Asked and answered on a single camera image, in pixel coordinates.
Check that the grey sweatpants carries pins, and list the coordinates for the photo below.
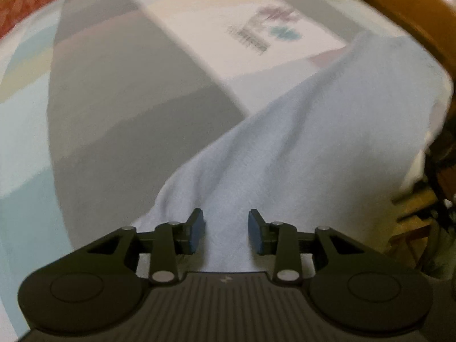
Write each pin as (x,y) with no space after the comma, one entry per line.
(302,142)

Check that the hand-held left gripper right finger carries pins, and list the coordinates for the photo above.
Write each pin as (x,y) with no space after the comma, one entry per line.
(254,233)

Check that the wooden headboard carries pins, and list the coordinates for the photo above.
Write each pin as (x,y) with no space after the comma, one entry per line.
(409,0)

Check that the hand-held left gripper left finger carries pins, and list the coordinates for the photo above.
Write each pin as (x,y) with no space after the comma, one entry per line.
(197,231)

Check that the patchwork bed sheet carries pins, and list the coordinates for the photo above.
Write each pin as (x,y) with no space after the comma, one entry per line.
(107,96)

